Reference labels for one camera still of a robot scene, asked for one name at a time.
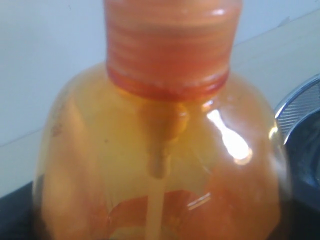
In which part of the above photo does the small stainless steel bowl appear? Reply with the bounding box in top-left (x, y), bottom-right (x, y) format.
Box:
top-left (285, 112), bottom-right (320, 202)

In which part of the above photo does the orange pump soap bottle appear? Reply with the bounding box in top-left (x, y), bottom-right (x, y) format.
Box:
top-left (32, 0), bottom-right (292, 240)

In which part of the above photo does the steel mesh strainer basket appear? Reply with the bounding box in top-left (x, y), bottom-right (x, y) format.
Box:
top-left (275, 74), bottom-right (320, 144)

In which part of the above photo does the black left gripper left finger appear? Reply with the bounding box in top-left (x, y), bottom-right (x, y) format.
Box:
top-left (0, 184), bottom-right (40, 240)

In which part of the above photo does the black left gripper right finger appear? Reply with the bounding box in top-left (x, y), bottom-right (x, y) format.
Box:
top-left (284, 187), bottom-right (320, 240)

